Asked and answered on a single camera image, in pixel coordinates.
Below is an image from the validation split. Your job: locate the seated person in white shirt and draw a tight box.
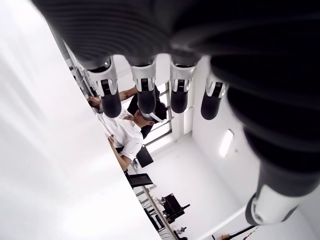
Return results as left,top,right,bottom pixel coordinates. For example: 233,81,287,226
106,102,169,172

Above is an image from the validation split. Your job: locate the person in black shirt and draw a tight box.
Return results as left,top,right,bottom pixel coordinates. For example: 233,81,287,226
87,83,162,140

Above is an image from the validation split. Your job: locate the black flat monitor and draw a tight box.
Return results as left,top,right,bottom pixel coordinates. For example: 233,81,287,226
127,173,154,188

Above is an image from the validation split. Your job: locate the black machine on bench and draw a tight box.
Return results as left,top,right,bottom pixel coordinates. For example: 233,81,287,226
162,192,191,225

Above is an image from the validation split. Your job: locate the black square panel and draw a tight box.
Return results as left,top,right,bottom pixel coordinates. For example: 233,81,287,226
136,144,154,168

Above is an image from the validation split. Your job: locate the white VR headset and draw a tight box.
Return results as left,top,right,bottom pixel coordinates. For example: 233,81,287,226
142,112,166,125

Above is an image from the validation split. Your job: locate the grey framed window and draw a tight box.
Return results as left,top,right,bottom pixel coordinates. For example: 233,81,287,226
143,82,196,148

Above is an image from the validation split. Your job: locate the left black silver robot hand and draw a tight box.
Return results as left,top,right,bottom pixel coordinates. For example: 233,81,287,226
29,0,320,227

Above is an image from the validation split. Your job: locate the rectangular ceiling light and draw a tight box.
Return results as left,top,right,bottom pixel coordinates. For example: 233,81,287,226
219,128,235,158

